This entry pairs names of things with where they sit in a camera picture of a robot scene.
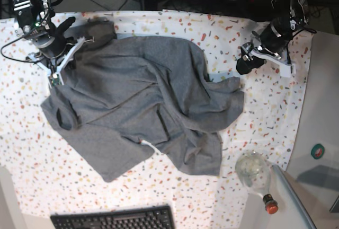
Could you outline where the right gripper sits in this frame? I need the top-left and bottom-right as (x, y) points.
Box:
(39, 16), (76, 59)

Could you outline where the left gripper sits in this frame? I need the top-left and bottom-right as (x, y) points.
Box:
(236, 31), (281, 75)

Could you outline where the grey t-shirt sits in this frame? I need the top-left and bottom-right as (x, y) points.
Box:
(41, 21), (244, 182)

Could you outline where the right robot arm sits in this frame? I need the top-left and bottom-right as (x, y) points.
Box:
(1, 0), (76, 66)

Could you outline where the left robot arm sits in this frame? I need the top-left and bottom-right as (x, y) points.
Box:
(236, 0), (317, 77)

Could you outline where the clear round glass bottle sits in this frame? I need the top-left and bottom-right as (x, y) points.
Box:
(235, 150), (279, 215)

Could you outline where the green tape roll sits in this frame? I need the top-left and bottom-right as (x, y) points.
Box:
(310, 144), (325, 160)

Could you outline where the terrazzo patterned table cloth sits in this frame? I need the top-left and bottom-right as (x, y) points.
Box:
(1, 19), (312, 228)

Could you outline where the grey metal bar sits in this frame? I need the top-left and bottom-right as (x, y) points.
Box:
(272, 165), (316, 228)

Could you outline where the black computer keyboard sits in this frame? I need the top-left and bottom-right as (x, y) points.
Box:
(50, 205), (175, 229)

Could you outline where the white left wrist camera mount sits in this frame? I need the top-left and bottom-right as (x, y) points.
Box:
(236, 42), (296, 78)

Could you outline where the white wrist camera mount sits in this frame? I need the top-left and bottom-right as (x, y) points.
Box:
(236, 42), (296, 78)
(26, 36), (95, 89)

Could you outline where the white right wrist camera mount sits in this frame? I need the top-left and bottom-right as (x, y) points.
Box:
(26, 36), (95, 89)

